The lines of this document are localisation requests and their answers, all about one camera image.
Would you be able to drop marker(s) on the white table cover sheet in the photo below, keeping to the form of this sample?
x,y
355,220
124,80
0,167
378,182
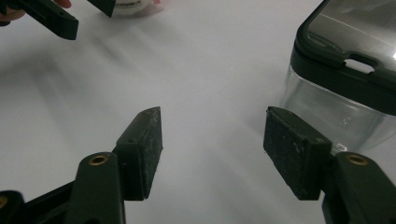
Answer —
x,y
202,77

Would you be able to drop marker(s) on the clear container with black lid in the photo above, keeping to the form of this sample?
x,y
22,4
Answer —
x,y
330,81

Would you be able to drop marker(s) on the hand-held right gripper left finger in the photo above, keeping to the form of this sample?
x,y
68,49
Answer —
x,y
140,155

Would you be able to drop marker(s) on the red and white sugar pouch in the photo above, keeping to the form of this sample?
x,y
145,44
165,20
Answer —
x,y
130,7

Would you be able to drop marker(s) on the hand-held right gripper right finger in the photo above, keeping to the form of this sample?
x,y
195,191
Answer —
x,y
295,152

